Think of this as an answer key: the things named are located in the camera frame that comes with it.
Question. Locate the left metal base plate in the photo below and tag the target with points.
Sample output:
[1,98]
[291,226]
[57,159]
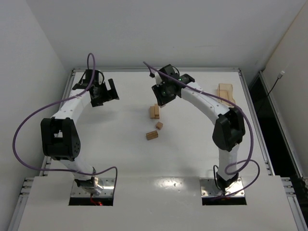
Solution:
[97,187]

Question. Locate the amber transparent plastic bin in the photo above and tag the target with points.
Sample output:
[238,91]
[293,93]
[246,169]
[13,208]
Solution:
[225,91]

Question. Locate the wide wooden block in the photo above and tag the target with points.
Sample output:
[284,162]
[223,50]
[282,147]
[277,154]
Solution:
[152,135]

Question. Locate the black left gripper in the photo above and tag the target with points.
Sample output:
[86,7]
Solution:
[106,94]

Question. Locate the wooden block cube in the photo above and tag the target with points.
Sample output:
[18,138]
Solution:
[159,125]

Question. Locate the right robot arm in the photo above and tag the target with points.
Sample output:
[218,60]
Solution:
[228,122]

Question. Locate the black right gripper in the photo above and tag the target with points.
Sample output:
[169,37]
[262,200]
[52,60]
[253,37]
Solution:
[159,96]

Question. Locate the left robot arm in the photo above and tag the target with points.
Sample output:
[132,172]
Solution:
[60,139]

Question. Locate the aluminium table frame rail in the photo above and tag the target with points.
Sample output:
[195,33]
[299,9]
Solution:
[158,185]

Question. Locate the long wooden block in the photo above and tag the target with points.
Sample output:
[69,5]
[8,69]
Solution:
[156,111]

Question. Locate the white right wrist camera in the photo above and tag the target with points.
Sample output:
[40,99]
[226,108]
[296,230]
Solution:
[158,79]

